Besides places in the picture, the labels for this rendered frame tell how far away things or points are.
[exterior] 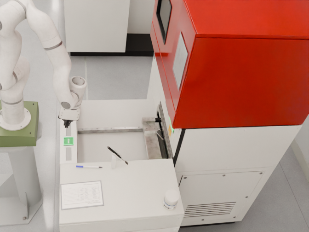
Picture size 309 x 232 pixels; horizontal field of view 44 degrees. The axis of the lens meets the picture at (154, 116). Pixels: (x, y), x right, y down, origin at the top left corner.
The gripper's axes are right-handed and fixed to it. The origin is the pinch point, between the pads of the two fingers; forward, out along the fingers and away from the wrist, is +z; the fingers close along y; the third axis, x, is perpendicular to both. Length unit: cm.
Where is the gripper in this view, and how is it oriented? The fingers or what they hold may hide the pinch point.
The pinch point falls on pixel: (66, 123)
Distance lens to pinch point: 207.9
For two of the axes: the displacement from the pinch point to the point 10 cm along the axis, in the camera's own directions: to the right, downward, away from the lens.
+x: 1.5, 7.4, -6.5
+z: -3.3, 6.6, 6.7
